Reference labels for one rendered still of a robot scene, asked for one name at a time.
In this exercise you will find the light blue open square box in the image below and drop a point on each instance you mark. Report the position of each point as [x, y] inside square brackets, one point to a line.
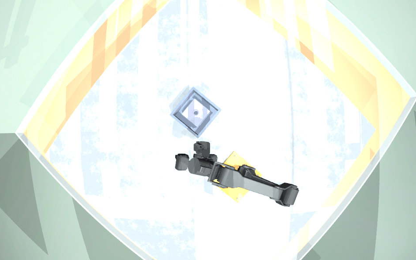
[190, 96]

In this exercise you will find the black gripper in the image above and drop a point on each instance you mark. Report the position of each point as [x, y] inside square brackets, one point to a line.
[183, 159]

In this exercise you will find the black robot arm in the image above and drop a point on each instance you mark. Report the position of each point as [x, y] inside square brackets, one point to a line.
[245, 177]

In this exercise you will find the white square plate with hole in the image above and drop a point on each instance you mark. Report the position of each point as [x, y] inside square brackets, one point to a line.
[193, 107]

